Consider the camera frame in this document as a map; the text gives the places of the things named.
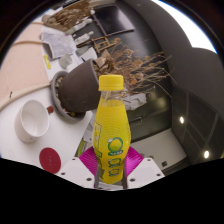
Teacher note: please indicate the black wall screen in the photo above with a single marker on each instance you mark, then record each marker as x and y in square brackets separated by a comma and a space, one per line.
[115, 18]

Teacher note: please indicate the white shell chair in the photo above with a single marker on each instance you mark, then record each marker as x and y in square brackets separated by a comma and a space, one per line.
[90, 55]

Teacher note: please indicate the black wall switch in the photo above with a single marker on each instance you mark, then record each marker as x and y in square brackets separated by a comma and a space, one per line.
[164, 164]

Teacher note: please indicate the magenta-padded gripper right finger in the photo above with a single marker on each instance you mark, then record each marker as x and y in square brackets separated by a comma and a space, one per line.
[135, 161]

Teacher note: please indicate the wooden easel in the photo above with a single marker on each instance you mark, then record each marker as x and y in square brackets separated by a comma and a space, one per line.
[100, 43]

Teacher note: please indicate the small white statuette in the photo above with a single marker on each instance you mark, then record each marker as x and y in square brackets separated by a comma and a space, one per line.
[83, 37]

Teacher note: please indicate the grey spray bottle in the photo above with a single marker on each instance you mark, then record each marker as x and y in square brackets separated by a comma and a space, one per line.
[81, 50]

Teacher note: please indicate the small white paper cup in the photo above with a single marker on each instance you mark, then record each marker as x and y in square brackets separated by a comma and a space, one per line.
[65, 61]

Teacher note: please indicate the small yellow flat item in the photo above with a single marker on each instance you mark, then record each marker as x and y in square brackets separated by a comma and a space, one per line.
[47, 62]

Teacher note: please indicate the yellow drink bottle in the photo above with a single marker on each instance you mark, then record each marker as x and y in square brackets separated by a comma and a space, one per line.
[111, 126]

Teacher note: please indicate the round ceiling spotlight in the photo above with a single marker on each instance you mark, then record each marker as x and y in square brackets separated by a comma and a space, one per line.
[181, 120]
[206, 154]

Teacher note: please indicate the grey plant saucer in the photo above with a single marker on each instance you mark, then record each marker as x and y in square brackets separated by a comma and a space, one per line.
[55, 96]

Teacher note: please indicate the white ceramic cup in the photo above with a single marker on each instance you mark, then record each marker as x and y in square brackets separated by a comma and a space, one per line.
[31, 120]

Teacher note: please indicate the large white plaster statue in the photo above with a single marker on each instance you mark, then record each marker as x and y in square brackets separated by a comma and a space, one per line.
[135, 101]

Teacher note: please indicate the dark double door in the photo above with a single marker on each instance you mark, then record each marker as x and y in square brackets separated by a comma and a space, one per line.
[150, 123]

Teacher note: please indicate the small brown round object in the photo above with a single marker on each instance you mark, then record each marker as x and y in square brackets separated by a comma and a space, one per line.
[50, 109]

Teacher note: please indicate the open printed booklet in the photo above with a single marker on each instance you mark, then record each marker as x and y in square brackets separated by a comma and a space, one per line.
[58, 43]

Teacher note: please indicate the flat round red coaster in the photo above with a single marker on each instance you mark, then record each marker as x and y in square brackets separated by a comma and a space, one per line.
[50, 160]

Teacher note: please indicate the dark pot with dried plant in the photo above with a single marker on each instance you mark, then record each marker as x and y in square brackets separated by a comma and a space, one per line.
[80, 88]

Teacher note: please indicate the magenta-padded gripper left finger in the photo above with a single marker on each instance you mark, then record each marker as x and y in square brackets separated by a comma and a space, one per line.
[87, 163]

